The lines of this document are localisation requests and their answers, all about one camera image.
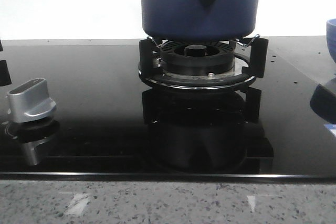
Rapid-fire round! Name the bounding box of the black pot support grate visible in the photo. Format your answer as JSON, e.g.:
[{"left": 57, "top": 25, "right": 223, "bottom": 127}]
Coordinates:
[{"left": 139, "top": 35, "right": 268, "bottom": 91}]

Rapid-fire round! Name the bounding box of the dark blue saucepan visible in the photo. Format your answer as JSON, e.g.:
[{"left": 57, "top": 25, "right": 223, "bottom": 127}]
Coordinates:
[{"left": 141, "top": 0, "right": 258, "bottom": 41}]

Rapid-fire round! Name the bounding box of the black glass cooktop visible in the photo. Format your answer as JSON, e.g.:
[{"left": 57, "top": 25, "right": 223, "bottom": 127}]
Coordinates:
[{"left": 1, "top": 36, "right": 335, "bottom": 182}]

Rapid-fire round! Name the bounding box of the light blue plastic bowl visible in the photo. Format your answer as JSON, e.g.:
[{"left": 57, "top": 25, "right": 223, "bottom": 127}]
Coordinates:
[{"left": 326, "top": 18, "right": 336, "bottom": 62}]

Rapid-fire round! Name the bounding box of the black gas burner head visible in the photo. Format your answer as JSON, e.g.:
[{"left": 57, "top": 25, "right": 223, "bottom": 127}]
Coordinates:
[{"left": 160, "top": 41, "right": 234, "bottom": 76}]

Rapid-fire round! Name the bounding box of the blue white sticker label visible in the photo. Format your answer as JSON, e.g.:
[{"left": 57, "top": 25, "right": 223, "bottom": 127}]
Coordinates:
[{"left": 324, "top": 124, "right": 336, "bottom": 137}]

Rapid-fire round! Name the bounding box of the silver stove control knob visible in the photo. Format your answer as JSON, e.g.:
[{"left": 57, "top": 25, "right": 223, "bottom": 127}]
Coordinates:
[{"left": 7, "top": 78, "right": 56, "bottom": 123}]

